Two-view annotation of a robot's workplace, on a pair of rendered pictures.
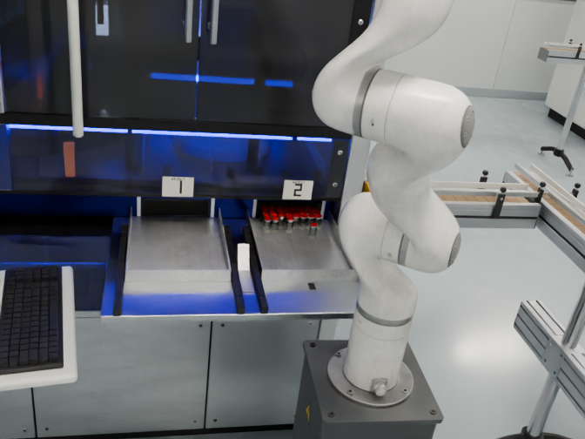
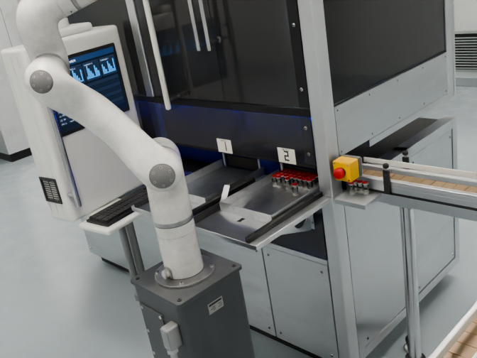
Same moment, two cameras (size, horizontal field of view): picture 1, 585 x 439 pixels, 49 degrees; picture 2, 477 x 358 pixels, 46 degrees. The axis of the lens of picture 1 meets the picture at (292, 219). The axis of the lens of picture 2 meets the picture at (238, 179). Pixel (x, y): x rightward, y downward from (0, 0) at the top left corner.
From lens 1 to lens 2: 177 cm
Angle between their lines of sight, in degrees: 56
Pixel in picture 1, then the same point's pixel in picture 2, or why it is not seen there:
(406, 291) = (163, 204)
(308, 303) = (221, 227)
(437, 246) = (135, 167)
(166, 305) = not seen: hidden behind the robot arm
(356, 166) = (319, 140)
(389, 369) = (169, 261)
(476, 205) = (465, 194)
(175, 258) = (203, 189)
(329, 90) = not seen: hidden behind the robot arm
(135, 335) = (226, 247)
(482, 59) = not seen: outside the picture
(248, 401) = (297, 327)
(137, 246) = (198, 180)
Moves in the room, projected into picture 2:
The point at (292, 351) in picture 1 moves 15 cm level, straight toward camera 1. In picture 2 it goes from (316, 293) to (285, 308)
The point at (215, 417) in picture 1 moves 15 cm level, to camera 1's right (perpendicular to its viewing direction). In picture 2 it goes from (280, 330) to (300, 346)
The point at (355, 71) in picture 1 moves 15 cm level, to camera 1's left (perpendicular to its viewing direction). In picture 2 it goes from (32, 57) to (20, 54)
